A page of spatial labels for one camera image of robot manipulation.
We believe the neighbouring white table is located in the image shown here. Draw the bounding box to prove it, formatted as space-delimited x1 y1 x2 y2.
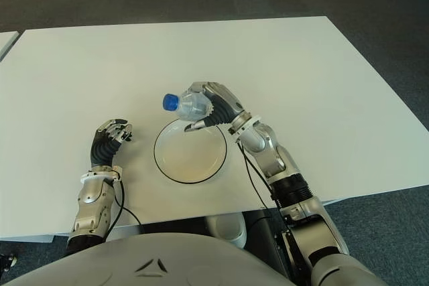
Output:
0 30 20 61

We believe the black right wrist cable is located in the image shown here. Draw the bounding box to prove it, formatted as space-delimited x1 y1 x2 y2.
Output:
234 133 279 213

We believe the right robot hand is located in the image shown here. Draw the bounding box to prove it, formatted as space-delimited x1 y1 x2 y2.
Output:
183 81 252 133

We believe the clear water bottle blue cap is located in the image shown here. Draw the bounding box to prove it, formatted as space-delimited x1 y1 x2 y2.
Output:
162 90 215 123

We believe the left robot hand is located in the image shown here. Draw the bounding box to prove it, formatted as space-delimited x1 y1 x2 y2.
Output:
89 118 134 168

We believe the white robot waist part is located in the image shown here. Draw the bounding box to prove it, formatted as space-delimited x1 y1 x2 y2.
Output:
204 212 249 248

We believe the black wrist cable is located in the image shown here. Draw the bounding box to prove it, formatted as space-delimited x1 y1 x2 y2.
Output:
106 173 143 233
234 133 279 213

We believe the grey robot torso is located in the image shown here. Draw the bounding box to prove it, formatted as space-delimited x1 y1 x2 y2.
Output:
3 232 292 286

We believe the white plate black rim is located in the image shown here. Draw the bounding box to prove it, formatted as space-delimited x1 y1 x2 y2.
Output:
153 119 230 186

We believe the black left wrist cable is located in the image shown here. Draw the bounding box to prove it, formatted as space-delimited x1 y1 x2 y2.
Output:
106 173 143 233

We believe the black wheeled floor device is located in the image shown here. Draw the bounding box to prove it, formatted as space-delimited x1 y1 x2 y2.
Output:
0 251 17 272

